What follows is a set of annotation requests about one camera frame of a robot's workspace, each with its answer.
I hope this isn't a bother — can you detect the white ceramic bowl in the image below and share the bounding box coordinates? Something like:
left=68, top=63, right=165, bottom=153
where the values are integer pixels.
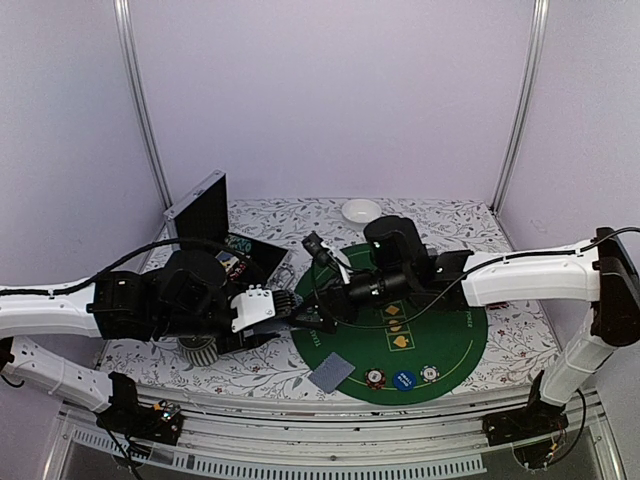
left=341, top=199, right=382, bottom=224

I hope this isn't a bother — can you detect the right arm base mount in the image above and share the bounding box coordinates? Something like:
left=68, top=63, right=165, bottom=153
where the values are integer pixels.
left=481, top=398, right=568, bottom=446

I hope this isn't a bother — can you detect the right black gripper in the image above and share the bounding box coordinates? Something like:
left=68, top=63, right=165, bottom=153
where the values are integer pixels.
left=287, top=265, right=414, bottom=334

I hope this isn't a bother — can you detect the blue small blind button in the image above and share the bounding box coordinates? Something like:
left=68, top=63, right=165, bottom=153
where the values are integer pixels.
left=392, top=370, right=417, bottom=392

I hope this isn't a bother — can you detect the aluminium poker chip case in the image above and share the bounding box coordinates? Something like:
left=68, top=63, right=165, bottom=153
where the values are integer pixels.
left=164, top=170, right=290, bottom=284

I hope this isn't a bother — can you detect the poker chips back row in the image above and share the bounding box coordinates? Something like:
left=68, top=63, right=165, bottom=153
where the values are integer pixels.
left=225, top=235, right=252, bottom=255

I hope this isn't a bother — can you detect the aluminium frame post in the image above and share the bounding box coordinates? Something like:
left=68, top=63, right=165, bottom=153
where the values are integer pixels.
left=490, top=0, right=550, bottom=216
left=113, top=0, right=172, bottom=209

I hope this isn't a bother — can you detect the round green poker mat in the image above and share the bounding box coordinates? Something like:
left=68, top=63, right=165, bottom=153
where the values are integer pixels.
left=288, top=241, right=489, bottom=406

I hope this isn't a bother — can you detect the striped ceramic mug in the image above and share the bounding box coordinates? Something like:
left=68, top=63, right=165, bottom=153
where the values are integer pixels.
left=177, top=337, right=219, bottom=367

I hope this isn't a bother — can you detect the red chip stack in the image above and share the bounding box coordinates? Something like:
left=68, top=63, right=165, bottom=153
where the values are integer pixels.
left=364, top=368, right=386, bottom=390

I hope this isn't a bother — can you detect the left aluminium frame post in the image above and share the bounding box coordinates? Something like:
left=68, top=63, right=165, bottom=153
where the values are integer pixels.
left=113, top=0, right=172, bottom=209

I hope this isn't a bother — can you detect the white chip stack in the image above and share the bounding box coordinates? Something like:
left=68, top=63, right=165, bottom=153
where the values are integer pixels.
left=420, top=365, right=440, bottom=384

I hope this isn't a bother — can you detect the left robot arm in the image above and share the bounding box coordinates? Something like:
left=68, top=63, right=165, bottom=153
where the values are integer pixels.
left=1, top=248, right=294, bottom=434

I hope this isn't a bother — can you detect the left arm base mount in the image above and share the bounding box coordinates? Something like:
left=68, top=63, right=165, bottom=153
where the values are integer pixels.
left=96, top=400, right=184, bottom=446

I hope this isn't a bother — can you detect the blue playing card deck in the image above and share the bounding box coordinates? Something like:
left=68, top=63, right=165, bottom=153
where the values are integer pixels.
left=252, top=315, right=309, bottom=338

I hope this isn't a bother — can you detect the dealt blue playing card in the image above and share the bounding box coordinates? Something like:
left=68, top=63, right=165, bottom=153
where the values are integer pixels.
left=309, top=352, right=356, bottom=393

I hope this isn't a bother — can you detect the right aluminium frame post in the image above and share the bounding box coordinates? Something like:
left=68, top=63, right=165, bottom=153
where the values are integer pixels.
left=490, top=0, right=550, bottom=216

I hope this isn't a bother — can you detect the red black triangle button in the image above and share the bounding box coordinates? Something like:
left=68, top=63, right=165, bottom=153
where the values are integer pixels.
left=485, top=302, right=509, bottom=311

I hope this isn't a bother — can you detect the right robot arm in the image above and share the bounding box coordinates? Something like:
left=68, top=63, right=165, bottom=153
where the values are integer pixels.
left=293, top=215, right=639, bottom=436

